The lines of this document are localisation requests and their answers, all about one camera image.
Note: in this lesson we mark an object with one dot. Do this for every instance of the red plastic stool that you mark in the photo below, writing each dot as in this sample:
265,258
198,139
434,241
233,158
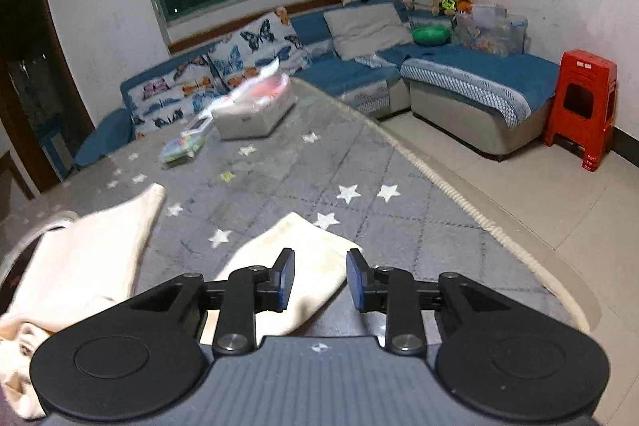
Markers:
581,106

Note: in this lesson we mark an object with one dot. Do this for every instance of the cream pants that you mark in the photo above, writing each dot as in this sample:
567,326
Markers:
85,256

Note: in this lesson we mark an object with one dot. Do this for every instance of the clear container of colourful toys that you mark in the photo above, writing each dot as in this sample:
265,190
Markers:
182,147

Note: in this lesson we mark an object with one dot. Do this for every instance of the grey star-patterned mat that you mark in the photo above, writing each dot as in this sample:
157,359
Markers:
309,166

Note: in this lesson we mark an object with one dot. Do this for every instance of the butterfly print pillow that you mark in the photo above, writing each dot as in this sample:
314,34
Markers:
169,99
254,41

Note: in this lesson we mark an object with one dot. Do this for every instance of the green bowl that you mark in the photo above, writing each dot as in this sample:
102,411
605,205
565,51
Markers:
430,35

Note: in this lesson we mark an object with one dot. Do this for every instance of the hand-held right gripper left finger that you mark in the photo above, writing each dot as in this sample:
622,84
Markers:
285,280

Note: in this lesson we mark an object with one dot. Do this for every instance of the brown wooden door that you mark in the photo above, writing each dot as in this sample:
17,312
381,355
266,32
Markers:
35,71

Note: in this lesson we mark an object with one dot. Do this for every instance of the grey pillow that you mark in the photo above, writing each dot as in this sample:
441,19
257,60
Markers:
367,29

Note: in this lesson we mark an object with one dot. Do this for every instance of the grey fabric box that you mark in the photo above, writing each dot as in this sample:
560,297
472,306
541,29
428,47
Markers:
249,119

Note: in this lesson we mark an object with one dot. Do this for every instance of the small orange plush toy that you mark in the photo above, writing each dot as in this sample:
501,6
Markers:
464,2

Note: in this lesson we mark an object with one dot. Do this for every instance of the blue corner sofa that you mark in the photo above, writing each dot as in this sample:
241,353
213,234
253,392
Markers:
349,74

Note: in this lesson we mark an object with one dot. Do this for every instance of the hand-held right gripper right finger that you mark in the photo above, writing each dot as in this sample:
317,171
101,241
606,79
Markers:
355,280

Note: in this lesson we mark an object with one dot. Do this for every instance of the clear plastic storage box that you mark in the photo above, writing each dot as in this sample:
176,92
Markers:
491,31

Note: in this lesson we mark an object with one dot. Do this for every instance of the blue striped sofa cover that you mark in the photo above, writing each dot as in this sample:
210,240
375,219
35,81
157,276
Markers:
479,71

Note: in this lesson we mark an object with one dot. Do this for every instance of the small yellow paper scrap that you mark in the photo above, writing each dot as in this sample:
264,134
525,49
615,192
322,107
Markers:
228,176

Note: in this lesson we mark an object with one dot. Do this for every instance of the round white-rimmed dark object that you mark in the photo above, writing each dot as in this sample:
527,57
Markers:
30,234

